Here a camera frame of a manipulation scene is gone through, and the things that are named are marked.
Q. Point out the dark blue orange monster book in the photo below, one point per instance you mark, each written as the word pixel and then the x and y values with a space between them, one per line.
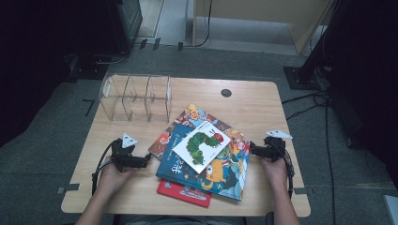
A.
pixel 225 175

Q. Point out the clear acrylic book rack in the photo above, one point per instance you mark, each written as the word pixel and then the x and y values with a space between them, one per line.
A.
pixel 137 97

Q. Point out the beige wooden furniture panel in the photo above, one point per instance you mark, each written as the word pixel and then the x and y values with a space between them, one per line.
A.
pixel 266 11

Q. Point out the grey tape strip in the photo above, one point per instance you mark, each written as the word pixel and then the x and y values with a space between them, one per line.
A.
pixel 70 187
pixel 301 190

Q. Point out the round black table grommet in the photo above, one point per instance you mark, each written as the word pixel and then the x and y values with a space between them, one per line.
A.
pixel 226 92

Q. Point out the person's right hand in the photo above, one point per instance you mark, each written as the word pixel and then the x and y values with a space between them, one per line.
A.
pixel 277 173

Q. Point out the dark floor base plate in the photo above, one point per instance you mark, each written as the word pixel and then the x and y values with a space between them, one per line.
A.
pixel 89 70

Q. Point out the black cabinet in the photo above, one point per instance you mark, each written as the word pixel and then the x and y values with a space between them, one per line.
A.
pixel 126 22

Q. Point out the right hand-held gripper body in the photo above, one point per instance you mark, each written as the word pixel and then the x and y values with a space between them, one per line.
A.
pixel 275 146

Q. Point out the black stand base plate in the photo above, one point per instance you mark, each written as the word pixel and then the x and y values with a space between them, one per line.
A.
pixel 297 78

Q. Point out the red picture book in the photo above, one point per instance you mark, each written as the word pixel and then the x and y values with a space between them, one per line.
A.
pixel 181 192

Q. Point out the person's left hand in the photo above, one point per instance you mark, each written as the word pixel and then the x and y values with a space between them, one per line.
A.
pixel 112 179

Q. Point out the white object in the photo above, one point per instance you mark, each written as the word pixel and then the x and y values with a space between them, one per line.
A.
pixel 392 211

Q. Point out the light blue animal faces book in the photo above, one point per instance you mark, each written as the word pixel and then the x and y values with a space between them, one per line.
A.
pixel 195 114

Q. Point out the white green caterpillar book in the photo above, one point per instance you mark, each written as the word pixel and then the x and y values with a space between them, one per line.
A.
pixel 200 146

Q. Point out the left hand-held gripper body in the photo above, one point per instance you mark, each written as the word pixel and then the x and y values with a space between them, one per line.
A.
pixel 123 156

